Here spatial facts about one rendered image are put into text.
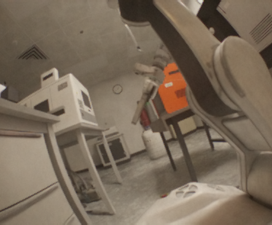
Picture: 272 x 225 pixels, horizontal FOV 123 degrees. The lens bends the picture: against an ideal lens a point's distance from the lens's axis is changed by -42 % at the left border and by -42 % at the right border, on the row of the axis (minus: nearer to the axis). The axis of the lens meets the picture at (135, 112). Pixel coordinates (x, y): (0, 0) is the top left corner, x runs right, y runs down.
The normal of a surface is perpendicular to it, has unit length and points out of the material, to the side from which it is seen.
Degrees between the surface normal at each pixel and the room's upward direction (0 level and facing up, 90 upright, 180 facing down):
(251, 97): 100
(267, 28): 90
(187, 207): 73
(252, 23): 90
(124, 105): 90
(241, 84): 94
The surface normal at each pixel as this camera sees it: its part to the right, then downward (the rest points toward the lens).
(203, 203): -0.13, -0.42
